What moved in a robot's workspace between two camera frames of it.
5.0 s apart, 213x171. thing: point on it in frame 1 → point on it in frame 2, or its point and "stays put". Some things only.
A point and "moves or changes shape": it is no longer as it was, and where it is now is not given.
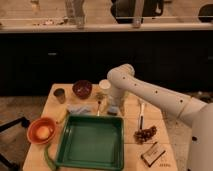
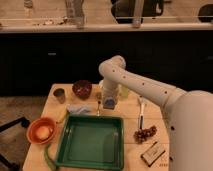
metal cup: (60, 94) stays put
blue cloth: (79, 110) stays put
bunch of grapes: (143, 135) stays put
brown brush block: (153, 154) stays put
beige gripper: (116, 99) → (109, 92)
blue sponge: (113, 110) moves or changes shape
